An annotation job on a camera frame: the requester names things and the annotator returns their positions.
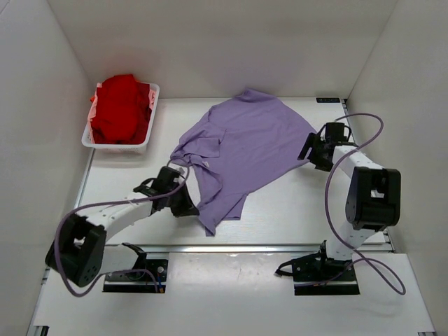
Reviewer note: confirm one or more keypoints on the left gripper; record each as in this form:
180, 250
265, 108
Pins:
187, 208

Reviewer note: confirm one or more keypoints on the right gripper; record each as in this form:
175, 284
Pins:
312, 142

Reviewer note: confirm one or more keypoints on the purple t-shirt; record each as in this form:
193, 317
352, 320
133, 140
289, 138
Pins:
236, 148

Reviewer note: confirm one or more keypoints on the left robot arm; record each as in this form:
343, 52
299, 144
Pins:
79, 253

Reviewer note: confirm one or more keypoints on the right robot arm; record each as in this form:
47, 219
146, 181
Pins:
373, 200

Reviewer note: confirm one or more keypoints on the black label on table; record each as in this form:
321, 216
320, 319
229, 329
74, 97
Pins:
327, 100

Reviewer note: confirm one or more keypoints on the white plastic basket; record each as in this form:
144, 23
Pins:
125, 148

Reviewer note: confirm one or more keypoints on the red t-shirt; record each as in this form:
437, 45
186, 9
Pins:
120, 108

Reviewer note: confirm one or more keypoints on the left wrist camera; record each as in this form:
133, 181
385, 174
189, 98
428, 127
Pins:
167, 180

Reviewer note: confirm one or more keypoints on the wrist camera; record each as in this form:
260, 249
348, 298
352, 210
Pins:
336, 133
167, 180

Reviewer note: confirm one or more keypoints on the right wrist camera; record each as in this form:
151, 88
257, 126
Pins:
336, 133

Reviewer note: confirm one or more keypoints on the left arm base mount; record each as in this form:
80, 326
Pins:
129, 269

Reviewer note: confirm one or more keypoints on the aluminium rail front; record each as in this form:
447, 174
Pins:
254, 248

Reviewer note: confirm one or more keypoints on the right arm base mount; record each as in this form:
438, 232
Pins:
318, 274

